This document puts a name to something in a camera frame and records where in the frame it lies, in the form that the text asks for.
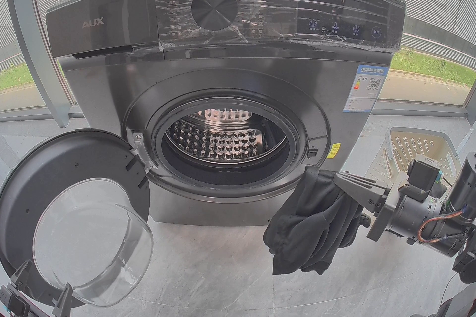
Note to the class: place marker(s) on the washing machine door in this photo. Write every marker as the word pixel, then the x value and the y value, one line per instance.
pixel 29 174

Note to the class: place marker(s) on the black garment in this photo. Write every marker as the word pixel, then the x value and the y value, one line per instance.
pixel 316 219

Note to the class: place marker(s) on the grey washing machine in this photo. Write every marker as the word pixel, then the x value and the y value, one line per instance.
pixel 230 63

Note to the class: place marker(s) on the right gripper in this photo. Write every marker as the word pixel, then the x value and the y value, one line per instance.
pixel 409 215

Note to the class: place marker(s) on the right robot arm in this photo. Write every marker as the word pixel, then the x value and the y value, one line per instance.
pixel 463 189

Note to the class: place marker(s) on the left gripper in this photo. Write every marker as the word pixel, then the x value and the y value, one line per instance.
pixel 11 304

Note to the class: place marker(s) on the cream laundry basket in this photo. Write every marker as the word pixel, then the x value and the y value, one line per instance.
pixel 409 144

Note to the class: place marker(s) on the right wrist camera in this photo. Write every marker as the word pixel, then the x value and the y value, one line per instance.
pixel 422 172

